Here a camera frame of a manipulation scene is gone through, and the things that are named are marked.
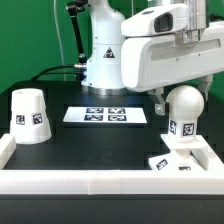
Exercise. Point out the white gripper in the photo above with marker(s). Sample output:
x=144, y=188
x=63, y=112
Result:
x=148, y=63

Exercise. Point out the white lamp bulb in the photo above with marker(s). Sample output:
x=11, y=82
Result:
x=186, y=104

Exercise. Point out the white lamp shade cone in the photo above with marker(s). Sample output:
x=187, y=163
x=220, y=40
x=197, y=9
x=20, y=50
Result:
x=29, y=122

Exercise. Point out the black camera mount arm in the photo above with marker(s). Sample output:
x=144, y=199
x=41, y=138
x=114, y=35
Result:
x=74, y=8

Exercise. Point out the white U-shaped fence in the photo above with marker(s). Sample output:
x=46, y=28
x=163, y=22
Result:
x=69, y=182

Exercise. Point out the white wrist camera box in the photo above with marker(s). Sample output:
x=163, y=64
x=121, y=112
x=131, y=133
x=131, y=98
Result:
x=156, y=20

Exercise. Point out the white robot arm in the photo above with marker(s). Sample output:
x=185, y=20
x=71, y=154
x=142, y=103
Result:
x=104, y=75

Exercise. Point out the white lamp base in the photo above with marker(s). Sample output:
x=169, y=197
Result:
x=180, y=156

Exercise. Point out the white marker tag sheet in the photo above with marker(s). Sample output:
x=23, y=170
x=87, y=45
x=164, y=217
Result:
x=115, y=115

